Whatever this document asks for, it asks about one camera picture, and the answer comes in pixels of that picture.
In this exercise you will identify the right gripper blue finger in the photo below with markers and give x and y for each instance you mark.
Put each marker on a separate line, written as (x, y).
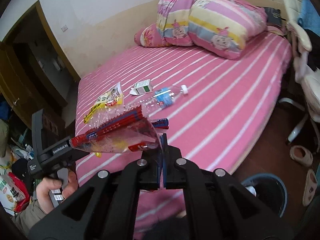
(164, 155)
(159, 161)

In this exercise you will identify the red snack wrapper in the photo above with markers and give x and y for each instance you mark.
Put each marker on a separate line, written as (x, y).
(129, 131)

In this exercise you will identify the clear plastic water bottle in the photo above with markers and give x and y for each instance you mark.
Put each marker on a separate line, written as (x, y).
(153, 102)

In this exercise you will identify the small green white carton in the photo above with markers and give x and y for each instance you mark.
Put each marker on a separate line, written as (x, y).
(141, 87)

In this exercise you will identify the yellow snack wrapper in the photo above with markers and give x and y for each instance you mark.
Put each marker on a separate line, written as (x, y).
(112, 97)

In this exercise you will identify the pink striped bed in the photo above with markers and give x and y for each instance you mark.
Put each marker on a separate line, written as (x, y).
(228, 104)

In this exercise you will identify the grey jacket sleeve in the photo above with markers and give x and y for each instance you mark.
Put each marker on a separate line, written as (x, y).
(27, 218)

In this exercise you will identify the brown wooden door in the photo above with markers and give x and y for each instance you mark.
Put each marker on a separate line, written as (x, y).
(24, 96)

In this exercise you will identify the pink floral pillow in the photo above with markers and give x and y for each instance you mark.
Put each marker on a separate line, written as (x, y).
(150, 37)

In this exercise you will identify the colourful cartoon folded quilt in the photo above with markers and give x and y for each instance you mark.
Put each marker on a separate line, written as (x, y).
(220, 26)

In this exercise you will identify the blue cloth on chair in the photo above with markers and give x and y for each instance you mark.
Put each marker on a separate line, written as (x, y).
(309, 18)

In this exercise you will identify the white wall switch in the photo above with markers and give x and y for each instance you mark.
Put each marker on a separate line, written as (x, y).
(64, 28)

